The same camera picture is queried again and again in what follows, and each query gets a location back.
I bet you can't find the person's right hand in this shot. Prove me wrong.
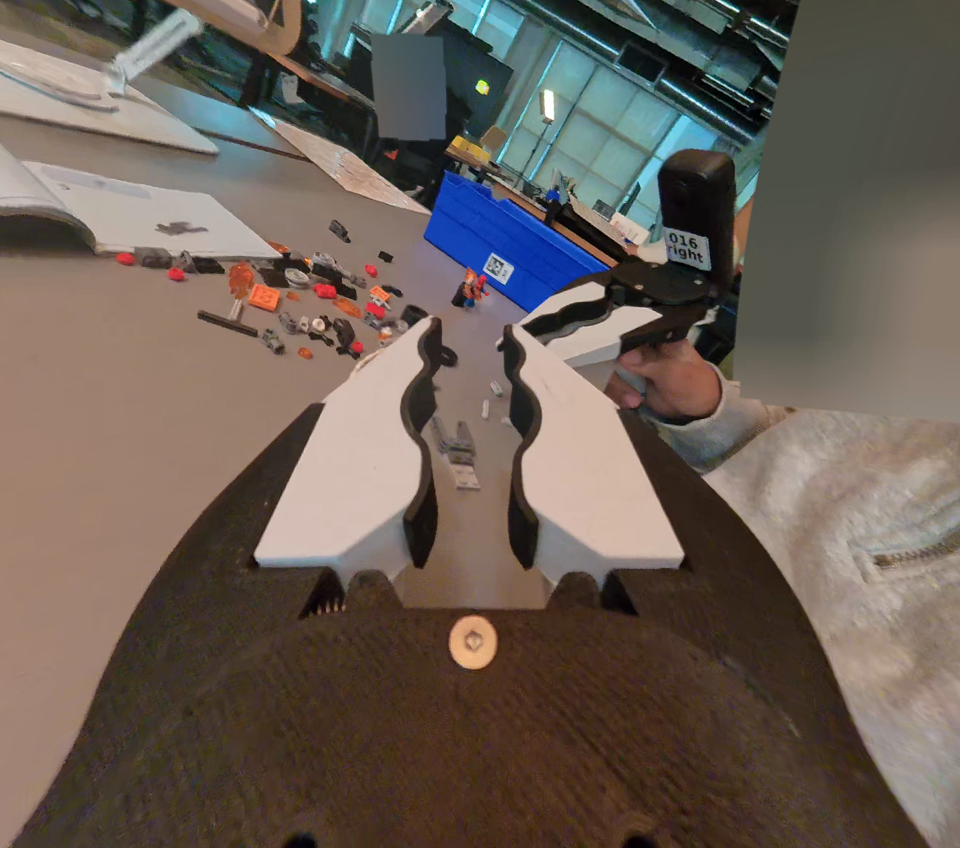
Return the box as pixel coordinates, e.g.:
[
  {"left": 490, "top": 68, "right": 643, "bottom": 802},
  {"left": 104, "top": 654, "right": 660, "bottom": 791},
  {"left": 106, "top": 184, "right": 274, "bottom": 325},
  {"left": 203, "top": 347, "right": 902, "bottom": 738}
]
[{"left": 618, "top": 338, "right": 725, "bottom": 423}]

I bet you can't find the red lego minifigure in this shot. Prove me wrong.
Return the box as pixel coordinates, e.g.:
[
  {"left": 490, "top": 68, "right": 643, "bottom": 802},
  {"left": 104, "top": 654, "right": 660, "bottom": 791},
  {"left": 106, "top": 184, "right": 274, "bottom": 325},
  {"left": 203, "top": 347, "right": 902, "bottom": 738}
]
[{"left": 450, "top": 266, "right": 492, "bottom": 311}]

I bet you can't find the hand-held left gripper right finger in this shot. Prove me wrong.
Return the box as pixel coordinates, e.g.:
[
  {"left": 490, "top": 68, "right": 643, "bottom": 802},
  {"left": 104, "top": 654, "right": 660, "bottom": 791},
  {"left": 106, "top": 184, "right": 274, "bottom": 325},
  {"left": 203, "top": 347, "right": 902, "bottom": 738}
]
[{"left": 497, "top": 323, "right": 686, "bottom": 593}]

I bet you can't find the person's grey sweatshirt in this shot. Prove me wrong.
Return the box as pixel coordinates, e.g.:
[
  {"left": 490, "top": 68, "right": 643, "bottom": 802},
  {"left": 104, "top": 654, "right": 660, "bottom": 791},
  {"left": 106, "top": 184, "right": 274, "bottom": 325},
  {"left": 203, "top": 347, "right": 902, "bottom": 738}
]
[{"left": 705, "top": 405, "right": 960, "bottom": 848}]

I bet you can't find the blue plastic bin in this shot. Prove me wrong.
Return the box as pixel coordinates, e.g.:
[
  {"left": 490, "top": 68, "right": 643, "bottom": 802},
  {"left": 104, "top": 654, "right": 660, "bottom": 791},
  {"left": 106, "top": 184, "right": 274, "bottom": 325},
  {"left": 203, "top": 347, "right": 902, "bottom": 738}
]
[{"left": 422, "top": 170, "right": 640, "bottom": 314}]

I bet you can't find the person's right forearm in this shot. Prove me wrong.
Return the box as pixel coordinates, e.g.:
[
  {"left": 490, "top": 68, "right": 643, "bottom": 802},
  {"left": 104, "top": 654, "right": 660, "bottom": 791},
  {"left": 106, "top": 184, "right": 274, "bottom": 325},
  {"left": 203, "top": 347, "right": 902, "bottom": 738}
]
[{"left": 648, "top": 360, "right": 800, "bottom": 476}]

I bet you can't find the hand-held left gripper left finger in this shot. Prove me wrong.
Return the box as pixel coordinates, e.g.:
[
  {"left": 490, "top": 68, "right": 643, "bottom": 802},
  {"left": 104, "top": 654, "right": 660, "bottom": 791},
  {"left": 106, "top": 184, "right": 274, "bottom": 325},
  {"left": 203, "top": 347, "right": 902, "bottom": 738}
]
[{"left": 253, "top": 315, "right": 445, "bottom": 587}]

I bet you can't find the transparent orange lego blade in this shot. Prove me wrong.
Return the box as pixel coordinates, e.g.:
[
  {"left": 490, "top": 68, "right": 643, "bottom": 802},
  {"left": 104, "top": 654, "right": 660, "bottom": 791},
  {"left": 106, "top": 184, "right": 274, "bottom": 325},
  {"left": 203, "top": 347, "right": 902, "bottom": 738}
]
[{"left": 227, "top": 261, "right": 258, "bottom": 323}]

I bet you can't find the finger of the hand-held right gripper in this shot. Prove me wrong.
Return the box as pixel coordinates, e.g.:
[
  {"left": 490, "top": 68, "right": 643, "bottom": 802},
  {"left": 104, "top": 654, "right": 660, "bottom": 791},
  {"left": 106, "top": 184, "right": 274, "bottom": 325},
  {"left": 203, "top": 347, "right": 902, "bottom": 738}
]
[
  {"left": 541, "top": 306, "right": 666, "bottom": 371},
  {"left": 519, "top": 280, "right": 625, "bottom": 344}
]

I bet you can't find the white instruction booklet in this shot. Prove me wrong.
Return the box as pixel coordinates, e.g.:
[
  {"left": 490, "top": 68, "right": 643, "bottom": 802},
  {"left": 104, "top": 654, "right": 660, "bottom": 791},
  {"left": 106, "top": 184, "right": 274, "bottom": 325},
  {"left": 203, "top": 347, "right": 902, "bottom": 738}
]
[{"left": 0, "top": 143, "right": 284, "bottom": 262}]

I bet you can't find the grey lego assembly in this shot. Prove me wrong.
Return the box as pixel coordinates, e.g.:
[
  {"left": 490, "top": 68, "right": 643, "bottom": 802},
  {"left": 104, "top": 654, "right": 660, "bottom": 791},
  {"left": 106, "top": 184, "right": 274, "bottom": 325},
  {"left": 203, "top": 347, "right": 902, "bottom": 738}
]
[{"left": 429, "top": 416, "right": 483, "bottom": 492}]

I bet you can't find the black lego axle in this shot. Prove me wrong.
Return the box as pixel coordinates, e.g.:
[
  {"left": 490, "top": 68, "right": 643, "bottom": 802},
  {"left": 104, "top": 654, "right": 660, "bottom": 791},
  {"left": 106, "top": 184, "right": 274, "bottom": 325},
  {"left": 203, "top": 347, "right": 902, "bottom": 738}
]
[{"left": 196, "top": 309, "right": 261, "bottom": 340}]

